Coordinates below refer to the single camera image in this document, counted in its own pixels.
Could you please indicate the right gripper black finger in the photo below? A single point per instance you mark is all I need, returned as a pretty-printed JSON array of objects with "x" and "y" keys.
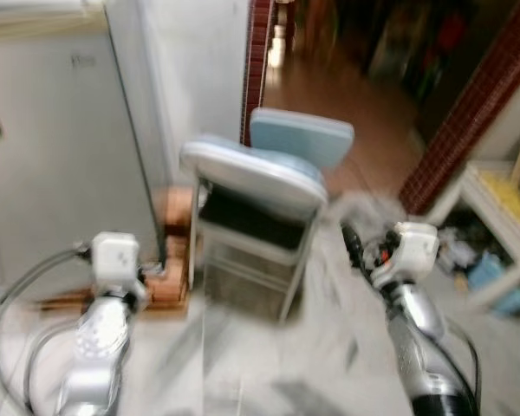
[{"x": 351, "y": 241}]

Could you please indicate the silver fridge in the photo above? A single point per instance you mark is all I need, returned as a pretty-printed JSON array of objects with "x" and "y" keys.
[{"x": 61, "y": 156}]

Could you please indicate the black storage crate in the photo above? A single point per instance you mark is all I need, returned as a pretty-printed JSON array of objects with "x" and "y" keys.
[{"x": 458, "y": 247}]

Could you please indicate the light blue plastic chair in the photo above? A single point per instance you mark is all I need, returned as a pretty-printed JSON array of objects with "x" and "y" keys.
[{"x": 299, "y": 137}]

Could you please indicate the white folding chair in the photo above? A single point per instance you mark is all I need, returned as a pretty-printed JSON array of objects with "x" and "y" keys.
[{"x": 251, "y": 178}]

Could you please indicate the white shelf rack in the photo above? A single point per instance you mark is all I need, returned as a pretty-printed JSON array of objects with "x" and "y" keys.
[{"x": 494, "y": 234}]

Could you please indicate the light blue plastic container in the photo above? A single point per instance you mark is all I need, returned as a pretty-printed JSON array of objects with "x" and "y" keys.
[{"x": 498, "y": 277}]

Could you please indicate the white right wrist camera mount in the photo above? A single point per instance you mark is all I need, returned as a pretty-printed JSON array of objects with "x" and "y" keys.
[{"x": 412, "y": 247}]

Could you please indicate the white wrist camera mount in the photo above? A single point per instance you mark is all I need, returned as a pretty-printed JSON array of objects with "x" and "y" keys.
[
  {"x": 117, "y": 258},
  {"x": 412, "y": 247}
]

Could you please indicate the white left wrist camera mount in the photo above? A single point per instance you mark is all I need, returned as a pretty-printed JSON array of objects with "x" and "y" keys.
[{"x": 117, "y": 258}]

